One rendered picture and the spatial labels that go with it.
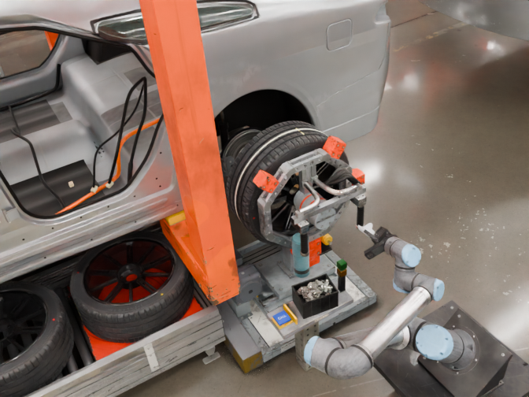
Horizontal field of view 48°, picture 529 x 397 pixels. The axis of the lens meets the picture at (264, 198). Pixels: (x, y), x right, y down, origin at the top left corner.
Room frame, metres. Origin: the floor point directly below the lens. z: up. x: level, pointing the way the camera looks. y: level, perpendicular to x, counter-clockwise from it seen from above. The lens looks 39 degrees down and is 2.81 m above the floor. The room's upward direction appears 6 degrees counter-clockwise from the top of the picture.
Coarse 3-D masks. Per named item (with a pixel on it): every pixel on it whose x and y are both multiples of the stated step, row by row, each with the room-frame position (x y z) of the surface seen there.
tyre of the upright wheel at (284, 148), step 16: (272, 128) 2.57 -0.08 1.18; (288, 128) 2.56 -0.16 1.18; (256, 144) 2.49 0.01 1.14; (272, 144) 2.45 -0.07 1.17; (288, 144) 2.42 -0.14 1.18; (304, 144) 2.43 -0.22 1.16; (320, 144) 2.47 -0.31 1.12; (240, 160) 2.47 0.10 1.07; (256, 160) 2.40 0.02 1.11; (272, 160) 2.35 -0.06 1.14; (288, 160) 2.39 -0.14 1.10; (240, 192) 2.34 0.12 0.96; (256, 192) 2.30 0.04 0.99; (240, 208) 2.32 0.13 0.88; (256, 208) 2.29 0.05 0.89; (256, 224) 2.29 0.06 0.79
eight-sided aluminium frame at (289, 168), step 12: (300, 156) 2.39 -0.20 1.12; (312, 156) 2.40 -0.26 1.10; (324, 156) 2.38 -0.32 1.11; (288, 168) 2.30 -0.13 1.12; (300, 168) 2.32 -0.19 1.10; (348, 168) 2.45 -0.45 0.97; (348, 180) 2.45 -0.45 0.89; (264, 192) 2.28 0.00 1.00; (276, 192) 2.26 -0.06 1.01; (264, 204) 2.22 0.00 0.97; (348, 204) 2.45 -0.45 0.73; (264, 216) 2.22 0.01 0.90; (336, 216) 2.42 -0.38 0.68; (264, 228) 2.22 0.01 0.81; (312, 228) 2.40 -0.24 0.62; (324, 228) 2.39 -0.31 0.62; (276, 240) 2.24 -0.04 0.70; (288, 240) 2.28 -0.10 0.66; (312, 240) 2.34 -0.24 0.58
